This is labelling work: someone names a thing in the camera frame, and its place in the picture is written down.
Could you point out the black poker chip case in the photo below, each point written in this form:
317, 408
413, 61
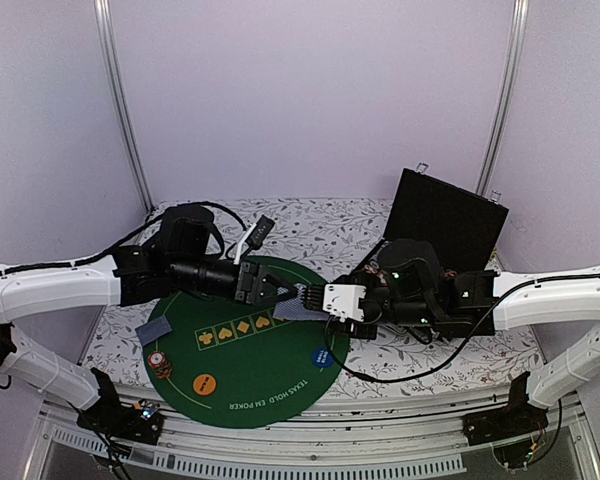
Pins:
462, 227

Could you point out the blue playing card deck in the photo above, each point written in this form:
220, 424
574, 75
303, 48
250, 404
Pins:
294, 310

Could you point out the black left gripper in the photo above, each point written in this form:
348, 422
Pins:
250, 285

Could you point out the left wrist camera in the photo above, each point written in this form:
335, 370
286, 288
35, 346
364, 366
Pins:
253, 238

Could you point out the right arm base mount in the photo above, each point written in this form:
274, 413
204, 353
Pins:
517, 417

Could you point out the blue small blind button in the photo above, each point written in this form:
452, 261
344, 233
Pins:
321, 358

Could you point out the dealt cards pile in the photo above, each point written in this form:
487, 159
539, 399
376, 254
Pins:
153, 330

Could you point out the left aluminium frame post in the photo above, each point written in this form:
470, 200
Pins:
104, 25

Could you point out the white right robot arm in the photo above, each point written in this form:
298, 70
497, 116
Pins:
526, 299

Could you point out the red topped chip stack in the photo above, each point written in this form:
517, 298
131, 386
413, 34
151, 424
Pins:
160, 365

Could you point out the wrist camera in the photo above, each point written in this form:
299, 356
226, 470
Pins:
343, 301
253, 238

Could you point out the orange big blind button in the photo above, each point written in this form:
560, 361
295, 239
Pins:
204, 384

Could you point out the aluminium frame post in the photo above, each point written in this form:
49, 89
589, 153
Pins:
104, 25
512, 60

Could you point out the right aluminium frame post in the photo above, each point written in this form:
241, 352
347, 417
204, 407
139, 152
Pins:
512, 60

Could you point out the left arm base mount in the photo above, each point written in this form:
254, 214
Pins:
142, 422

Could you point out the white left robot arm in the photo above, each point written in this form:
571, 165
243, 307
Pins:
53, 286

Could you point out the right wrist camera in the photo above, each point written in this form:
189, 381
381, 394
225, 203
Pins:
343, 301

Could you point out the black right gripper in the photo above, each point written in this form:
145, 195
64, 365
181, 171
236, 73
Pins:
353, 331

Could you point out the round green poker mat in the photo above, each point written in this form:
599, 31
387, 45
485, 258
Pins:
262, 365

